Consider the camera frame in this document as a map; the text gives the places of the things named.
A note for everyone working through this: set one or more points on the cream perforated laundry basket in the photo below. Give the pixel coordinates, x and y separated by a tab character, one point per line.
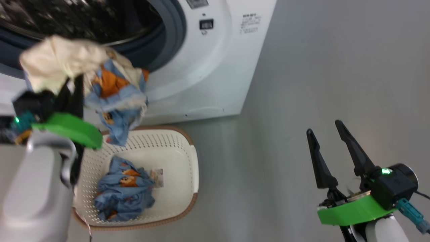
174	158

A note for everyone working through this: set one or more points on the cream cloth garment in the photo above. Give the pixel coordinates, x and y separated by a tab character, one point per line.
57	60

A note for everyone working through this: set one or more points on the blue garment with orange patch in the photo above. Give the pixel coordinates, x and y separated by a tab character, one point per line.
114	97

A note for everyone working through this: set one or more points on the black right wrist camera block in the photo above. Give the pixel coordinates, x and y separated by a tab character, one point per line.
394	185

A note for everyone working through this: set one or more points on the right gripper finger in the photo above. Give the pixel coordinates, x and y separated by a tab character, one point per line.
322	168
357	156

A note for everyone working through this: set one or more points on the blue bear print garment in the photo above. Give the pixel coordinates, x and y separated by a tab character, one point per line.
124	195

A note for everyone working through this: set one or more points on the paper basket product label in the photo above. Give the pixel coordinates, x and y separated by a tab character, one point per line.
157	177

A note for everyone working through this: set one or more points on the black wrist camera block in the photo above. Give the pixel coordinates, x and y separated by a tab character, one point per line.
394	185
33	104

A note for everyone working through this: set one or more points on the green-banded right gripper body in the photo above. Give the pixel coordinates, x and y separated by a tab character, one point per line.
352	210

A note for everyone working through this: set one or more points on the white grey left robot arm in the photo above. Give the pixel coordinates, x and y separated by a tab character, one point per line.
30	195

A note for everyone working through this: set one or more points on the white front-load washing machine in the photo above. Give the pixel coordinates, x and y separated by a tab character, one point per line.
215	67

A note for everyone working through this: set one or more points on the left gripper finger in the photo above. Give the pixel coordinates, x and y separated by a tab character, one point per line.
79	97
63	101

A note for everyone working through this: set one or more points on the black left wrist camera block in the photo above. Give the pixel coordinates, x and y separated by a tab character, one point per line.
33	104

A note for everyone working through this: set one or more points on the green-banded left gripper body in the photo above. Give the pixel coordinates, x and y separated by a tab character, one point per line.
74	129

